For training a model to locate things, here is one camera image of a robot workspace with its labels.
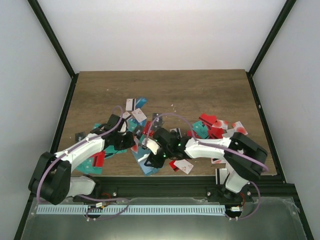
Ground red card front left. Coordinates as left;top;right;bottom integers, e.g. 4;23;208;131
92;151;105;168

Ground blue card top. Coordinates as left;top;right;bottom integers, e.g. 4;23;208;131
135;97;148;109

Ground white card with black stripe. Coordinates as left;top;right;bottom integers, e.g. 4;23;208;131
125;98;136;111

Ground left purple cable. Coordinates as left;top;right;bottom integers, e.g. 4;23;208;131
36;105;130;222

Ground light blue slotted cable duct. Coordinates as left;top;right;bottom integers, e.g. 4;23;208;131
36;204;226;216

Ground blue leather card holder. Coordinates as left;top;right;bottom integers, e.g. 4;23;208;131
131;146;164;176

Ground white floral card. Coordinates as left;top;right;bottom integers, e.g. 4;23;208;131
174;159;194;175
131;108;147;123

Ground white card red circles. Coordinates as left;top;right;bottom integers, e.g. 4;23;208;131
232;121;248;135

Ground teal card front left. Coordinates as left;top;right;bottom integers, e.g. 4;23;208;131
76;160;103;175

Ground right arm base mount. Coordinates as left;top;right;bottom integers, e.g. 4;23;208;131
205;184;253;205

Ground black VIP card left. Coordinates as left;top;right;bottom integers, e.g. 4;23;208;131
74;131;87;143

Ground white floral card front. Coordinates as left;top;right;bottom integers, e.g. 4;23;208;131
174;159;194;175

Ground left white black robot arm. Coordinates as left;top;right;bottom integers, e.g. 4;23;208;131
28;114;135;205

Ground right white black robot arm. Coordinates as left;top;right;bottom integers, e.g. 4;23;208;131
142;127;269;202

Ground white striped card edge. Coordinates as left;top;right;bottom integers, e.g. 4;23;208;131
215;168;229;185

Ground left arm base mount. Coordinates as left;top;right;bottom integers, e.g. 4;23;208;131
72;185;118;203

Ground black vip card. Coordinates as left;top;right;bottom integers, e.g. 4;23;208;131
74;131;87;143
152;113;164;128

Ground black VIP card upper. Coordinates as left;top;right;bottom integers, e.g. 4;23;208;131
152;113;164;128

